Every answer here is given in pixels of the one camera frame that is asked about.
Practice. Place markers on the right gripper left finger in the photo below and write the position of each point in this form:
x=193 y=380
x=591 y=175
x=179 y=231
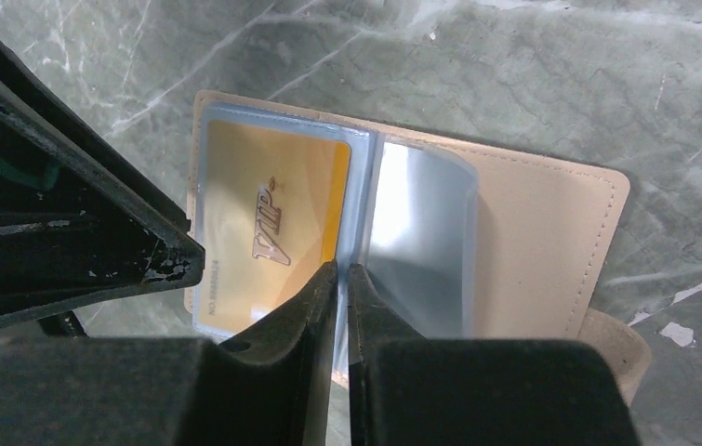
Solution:
x=267 y=385

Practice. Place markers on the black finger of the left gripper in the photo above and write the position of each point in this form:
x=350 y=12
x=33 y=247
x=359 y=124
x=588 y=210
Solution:
x=79 y=224

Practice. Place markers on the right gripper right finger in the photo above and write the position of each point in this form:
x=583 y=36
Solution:
x=407 y=389

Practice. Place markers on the tan leather card holder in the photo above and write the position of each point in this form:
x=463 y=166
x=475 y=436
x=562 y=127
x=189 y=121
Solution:
x=460 y=239

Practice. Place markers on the gold VIP card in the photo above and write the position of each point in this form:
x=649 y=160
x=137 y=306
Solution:
x=270 y=218

